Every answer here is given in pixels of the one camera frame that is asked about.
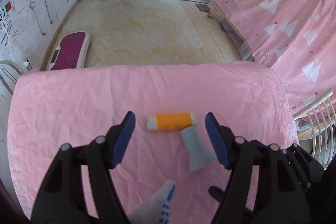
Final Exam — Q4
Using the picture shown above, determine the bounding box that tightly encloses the small maroon floor mat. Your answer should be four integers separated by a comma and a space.
196, 3, 210, 13

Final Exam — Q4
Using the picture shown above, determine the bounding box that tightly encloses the maroon white floor scale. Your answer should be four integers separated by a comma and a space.
47, 31, 91, 71

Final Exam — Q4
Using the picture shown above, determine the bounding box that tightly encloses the pink tree-print curtain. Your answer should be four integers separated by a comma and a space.
214, 0, 335, 112

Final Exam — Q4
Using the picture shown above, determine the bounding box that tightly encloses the white chair by wall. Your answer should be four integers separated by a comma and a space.
0, 60, 33, 96

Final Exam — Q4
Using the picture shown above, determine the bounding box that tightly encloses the white knit gloved hand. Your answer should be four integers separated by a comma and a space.
127, 180, 176, 224

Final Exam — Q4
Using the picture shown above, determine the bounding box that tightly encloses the eye chart poster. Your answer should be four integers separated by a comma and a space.
0, 0, 15, 18

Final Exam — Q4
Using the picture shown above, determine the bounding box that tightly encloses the white metal chair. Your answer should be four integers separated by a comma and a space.
293, 89, 335, 168

